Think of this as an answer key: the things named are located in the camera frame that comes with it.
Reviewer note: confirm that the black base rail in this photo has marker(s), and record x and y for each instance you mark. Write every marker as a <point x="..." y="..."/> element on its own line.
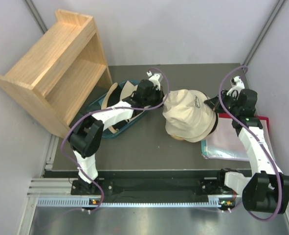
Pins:
<point x="152" y="186"/>

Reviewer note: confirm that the beige hat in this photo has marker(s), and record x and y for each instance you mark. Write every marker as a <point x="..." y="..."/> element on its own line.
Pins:
<point x="187" y="116"/>

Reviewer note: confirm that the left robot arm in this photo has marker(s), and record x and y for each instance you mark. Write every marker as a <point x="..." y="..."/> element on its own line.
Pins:
<point x="121" y="105"/>

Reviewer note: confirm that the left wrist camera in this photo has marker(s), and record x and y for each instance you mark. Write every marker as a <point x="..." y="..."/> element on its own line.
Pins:
<point x="155" y="78"/>

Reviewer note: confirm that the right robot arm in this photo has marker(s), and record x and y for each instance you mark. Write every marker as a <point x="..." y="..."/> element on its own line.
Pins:
<point x="268" y="188"/>

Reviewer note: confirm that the black hat tan brim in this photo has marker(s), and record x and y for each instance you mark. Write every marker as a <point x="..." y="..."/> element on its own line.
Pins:
<point x="119" y="105"/>

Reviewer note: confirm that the wooden shelf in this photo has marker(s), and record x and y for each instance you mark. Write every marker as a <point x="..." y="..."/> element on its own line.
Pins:
<point x="54" y="78"/>

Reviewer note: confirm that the teal plastic sheet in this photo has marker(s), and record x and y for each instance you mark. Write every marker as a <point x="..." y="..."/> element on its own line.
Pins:
<point x="204" y="149"/>

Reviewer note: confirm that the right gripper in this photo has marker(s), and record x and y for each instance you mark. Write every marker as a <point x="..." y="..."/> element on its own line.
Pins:
<point x="214" y="104"/>

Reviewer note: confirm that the grey cable duct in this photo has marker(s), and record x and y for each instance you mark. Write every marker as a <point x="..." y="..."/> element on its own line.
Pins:
<point x="85" y="202"/>

